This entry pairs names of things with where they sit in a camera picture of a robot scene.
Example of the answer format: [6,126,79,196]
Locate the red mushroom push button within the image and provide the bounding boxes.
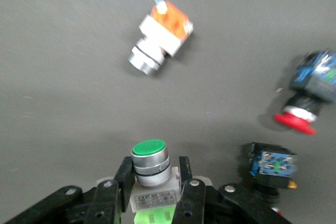
[240,142,299,217]
[274,49,336,136]

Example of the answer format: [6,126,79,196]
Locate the green push button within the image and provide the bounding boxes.
[130,139,184,224]

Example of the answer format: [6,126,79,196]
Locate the white button with orange block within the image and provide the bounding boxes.
[128,0,195,76]

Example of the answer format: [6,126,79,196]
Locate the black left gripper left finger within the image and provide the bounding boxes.
[86,156,137,224]

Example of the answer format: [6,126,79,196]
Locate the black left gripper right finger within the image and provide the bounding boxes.
[172,155,207,224]

